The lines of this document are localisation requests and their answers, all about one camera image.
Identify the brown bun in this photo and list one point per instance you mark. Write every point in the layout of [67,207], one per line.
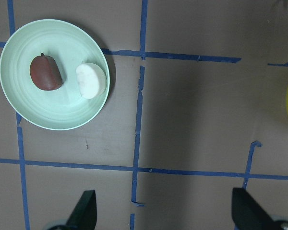
[45,73]

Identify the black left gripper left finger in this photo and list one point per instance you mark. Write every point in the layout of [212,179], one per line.
[84,215]

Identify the white bun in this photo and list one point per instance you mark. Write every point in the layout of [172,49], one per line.
[91,80]

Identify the light green plate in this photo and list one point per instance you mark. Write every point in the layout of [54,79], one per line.
[70,46]

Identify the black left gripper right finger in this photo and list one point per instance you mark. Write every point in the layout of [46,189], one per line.
[247,214]

